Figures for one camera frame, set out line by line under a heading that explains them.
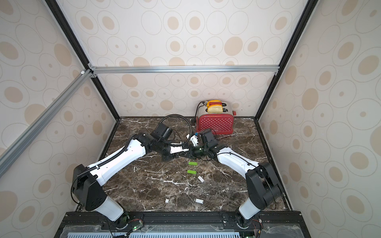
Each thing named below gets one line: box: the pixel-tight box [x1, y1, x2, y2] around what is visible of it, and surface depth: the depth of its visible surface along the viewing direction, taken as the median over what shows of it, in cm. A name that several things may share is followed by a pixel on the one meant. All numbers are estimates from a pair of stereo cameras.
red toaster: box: [195, 101, 237, 135], surface depth 102 cm
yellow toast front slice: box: [207, 104, 224, 113], surface depth 99 cm
